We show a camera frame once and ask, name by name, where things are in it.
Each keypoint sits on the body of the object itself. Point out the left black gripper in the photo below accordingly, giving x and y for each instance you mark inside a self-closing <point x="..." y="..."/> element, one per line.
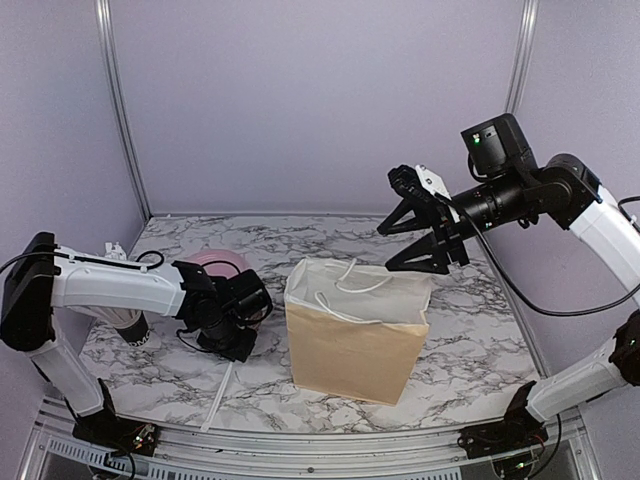
<point x="240" y="352"/>

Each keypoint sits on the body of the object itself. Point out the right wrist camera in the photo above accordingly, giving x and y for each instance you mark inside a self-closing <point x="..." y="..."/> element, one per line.
<point x="425" y="191"/>

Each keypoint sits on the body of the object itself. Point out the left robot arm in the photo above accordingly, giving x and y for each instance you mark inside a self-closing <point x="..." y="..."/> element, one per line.
<point x="222" y="311"/>

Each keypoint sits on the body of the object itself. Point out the red patterned bowl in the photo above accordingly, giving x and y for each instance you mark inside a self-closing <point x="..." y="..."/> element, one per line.
<point x="256" y="319"/>

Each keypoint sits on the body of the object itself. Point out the aluminium frame post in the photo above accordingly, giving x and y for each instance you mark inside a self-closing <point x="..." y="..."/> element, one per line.
<point x="117" y="97"/>
<point x="522" y="56"/>

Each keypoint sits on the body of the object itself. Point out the white paper straw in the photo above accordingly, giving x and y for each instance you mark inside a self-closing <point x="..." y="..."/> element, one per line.
<point x="218" y="398"/>

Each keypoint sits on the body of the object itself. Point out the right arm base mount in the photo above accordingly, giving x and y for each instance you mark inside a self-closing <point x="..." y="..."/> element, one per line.
<point x="499" y="437"/>

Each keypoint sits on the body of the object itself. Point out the left aluminium frame post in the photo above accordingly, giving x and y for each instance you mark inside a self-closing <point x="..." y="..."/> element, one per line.
<point x="117" y="97"/>

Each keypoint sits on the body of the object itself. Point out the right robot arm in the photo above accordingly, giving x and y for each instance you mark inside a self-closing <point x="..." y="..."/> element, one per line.
<point x="480" y="373"/>

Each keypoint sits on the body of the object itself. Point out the black cup with straws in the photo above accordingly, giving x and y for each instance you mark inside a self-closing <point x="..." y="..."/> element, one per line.
<point x="131" y="325"/>

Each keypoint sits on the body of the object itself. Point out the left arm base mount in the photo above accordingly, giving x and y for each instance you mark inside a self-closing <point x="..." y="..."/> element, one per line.
<point x="124" y="435"/>

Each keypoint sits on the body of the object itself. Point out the pink plate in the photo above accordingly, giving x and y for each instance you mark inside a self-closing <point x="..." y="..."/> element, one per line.
<point x="219" y="262"/>

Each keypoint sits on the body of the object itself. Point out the brown paper bag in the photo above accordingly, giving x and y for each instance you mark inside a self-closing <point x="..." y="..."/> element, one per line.
<point x="355" y="330"/>

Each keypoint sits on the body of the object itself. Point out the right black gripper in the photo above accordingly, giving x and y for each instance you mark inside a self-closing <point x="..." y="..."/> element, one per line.
<point x="447" y="231"/>

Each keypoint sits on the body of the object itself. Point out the right aluminium frame post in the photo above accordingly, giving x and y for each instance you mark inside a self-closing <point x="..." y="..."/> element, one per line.
<point x="522" y="56"/>

